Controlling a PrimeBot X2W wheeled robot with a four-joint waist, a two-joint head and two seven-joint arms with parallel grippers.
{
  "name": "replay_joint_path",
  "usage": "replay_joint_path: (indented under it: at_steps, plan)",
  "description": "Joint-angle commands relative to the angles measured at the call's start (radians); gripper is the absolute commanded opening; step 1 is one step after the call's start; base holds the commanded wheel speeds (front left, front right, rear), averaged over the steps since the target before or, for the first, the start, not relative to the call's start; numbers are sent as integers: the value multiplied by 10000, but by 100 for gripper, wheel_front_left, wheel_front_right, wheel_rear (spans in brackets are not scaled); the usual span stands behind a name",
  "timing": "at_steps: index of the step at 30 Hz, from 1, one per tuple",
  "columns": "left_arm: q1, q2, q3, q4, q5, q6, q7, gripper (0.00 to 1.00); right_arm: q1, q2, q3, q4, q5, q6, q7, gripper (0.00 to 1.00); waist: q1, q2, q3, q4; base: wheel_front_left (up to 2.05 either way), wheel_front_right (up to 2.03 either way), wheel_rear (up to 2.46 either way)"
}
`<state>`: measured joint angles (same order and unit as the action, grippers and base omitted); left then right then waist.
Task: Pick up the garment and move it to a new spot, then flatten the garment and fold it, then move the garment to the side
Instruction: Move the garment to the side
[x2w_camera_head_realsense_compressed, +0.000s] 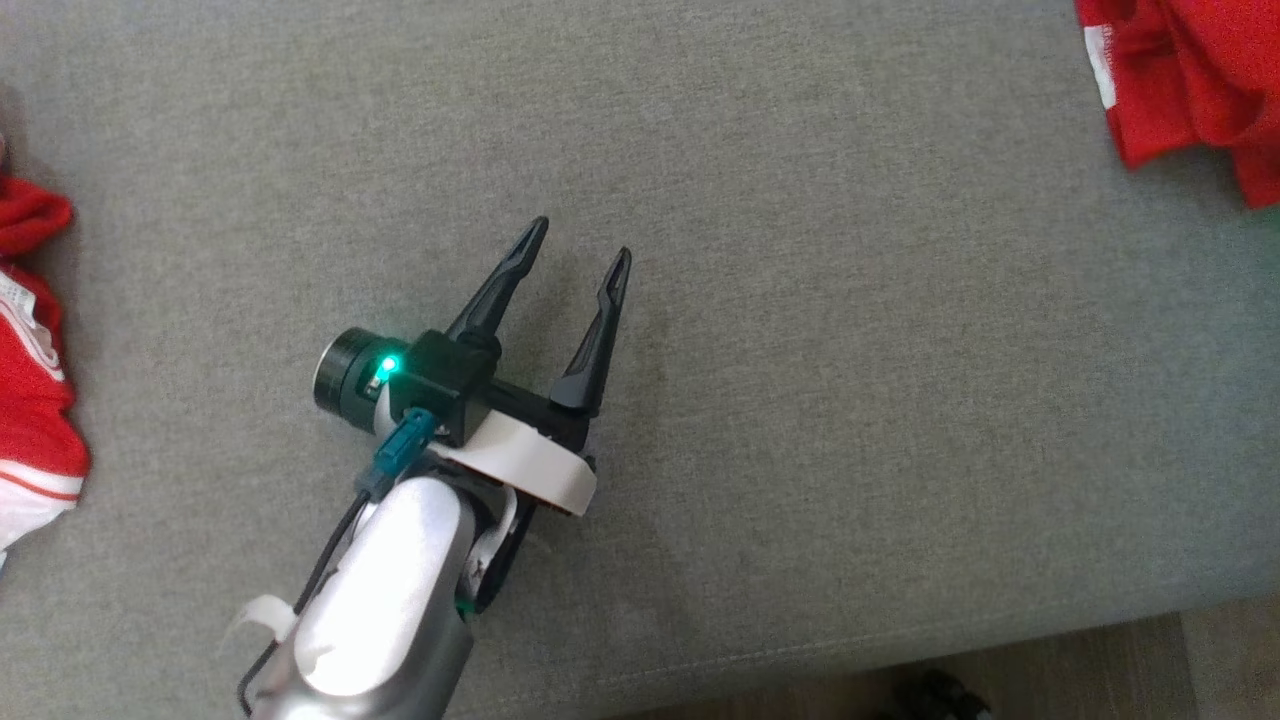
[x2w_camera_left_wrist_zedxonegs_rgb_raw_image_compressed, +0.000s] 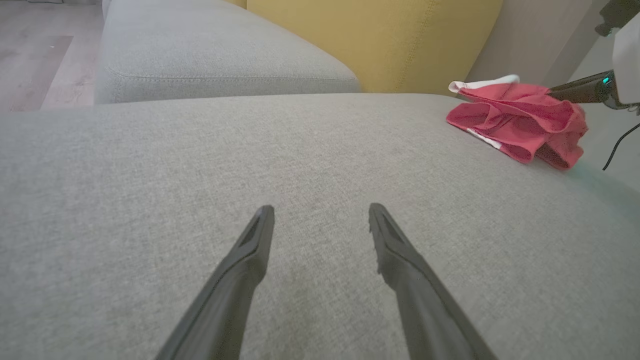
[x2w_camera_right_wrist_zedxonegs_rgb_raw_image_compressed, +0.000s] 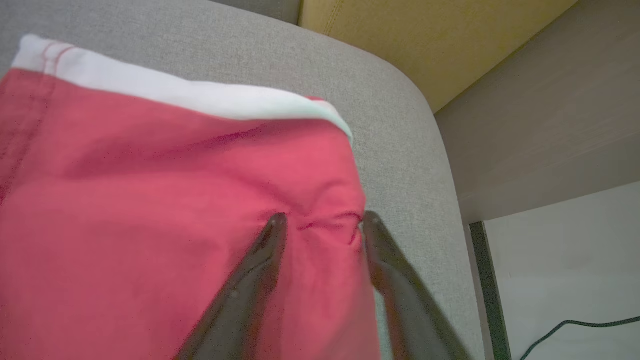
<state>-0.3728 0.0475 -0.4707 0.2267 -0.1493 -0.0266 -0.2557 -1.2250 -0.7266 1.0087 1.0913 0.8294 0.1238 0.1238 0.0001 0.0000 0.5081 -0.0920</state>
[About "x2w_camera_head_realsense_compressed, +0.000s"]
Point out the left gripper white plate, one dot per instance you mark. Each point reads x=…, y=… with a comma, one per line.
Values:
x=530, y=465

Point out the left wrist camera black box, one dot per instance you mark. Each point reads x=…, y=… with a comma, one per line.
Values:
x=450, y=385

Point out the red and white jersey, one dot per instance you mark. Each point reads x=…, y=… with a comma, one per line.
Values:
x=30, y=400

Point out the grey sofa seat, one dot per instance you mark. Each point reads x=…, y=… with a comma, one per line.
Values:
x=900, y=350

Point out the red basketball shorts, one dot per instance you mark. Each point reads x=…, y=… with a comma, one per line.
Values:
x=1190, y=70

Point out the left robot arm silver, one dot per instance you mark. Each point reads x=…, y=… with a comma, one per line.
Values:
x=390, y=590

